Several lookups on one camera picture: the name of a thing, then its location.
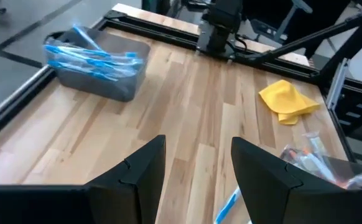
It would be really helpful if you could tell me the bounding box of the black aluminium table frame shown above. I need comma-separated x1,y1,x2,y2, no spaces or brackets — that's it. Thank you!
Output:
0,0,362,147

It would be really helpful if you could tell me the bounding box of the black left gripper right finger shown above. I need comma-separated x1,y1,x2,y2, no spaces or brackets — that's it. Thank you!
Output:
230,136,362,224

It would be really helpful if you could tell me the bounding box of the black side table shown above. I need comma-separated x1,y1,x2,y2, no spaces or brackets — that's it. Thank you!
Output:
241,0,356,44

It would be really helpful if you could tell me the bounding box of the yellow cloth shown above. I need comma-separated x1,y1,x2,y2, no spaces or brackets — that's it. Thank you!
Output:
258,79,321,126

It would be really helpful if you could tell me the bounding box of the silver aluminium post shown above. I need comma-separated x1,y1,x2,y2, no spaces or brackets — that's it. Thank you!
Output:
325,58,350,110

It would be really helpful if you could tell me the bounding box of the clear plastic bin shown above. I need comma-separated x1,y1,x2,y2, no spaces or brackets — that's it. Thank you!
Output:
279,130,362,191

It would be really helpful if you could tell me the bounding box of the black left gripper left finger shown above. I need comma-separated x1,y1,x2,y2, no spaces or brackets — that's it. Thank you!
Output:
0,134,167,224

